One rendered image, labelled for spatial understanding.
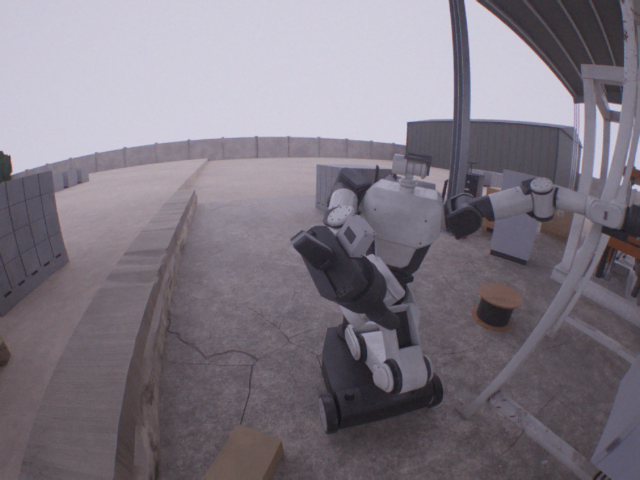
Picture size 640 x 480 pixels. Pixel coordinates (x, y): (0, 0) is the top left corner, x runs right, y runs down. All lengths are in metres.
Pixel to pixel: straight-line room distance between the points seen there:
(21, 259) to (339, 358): 2.45
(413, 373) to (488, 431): 0.72
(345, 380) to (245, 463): 0.60
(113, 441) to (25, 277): 1.74
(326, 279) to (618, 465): 0.80
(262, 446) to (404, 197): 1.06
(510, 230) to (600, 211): 2.97
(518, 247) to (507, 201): 2.92
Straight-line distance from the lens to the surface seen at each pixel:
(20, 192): 2.55
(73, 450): 1.17
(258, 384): 1.52
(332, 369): 1.36
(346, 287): 0.32
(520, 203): 0.91
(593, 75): 3.79
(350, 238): 0.36
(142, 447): 1.23
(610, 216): 0.87
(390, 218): 0.83
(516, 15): 7.09
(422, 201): 0.83
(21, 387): 1.59
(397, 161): 0.85
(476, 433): 1.51
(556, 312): 1.11
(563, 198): 0.92
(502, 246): 3.83
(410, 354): 0.99
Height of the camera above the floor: 1.18
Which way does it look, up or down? 20 degrees down
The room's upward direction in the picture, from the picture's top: 2 degrees clockwise
